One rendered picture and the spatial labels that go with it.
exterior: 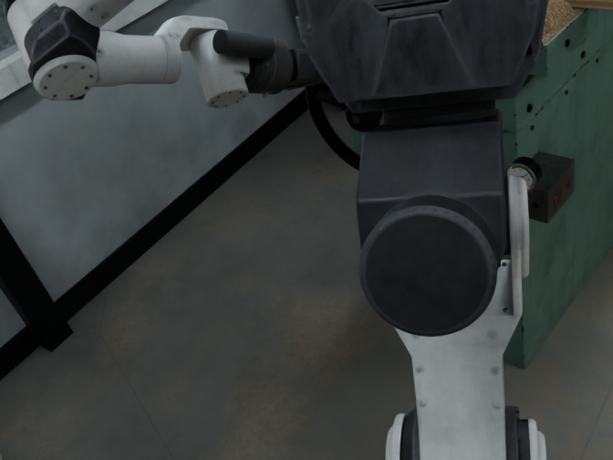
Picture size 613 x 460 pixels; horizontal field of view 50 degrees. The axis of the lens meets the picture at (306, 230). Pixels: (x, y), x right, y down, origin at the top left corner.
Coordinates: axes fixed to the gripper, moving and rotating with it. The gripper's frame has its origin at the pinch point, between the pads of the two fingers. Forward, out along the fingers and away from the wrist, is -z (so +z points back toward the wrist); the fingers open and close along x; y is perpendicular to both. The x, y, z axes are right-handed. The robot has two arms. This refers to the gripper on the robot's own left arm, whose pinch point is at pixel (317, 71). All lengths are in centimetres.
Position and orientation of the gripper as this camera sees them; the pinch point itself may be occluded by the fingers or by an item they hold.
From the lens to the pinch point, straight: 119.6
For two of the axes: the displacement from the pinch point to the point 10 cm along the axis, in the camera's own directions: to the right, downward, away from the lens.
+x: 7.3, 0.0, -6.8
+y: -0.7, -9.9, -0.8
